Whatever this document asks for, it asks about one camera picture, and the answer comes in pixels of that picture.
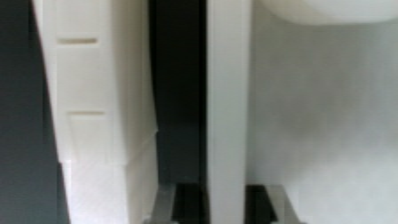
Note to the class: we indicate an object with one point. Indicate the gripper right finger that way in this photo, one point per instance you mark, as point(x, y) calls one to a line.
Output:
point(268, 208)

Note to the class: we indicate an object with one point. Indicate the white desk top tray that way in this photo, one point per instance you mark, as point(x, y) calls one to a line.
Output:
point(302, 107)

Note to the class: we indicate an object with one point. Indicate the white front fence bar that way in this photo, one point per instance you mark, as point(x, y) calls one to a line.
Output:
point(94, 39)

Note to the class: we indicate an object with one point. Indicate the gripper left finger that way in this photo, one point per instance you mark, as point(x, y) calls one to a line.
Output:
point(179, 205)

